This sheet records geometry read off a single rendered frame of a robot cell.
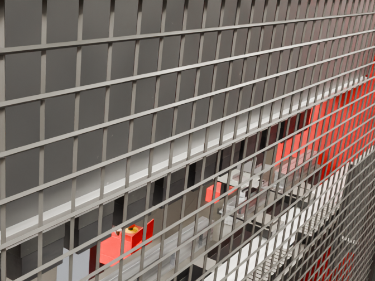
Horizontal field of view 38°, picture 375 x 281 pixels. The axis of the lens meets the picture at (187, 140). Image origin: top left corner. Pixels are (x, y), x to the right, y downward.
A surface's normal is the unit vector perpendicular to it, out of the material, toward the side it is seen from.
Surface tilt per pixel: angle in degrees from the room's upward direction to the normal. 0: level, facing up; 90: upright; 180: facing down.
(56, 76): 90
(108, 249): 90
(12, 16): 90
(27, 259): 90
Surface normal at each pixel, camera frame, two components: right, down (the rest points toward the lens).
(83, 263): -0.32, 0.28
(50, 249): 0.83, 0.26
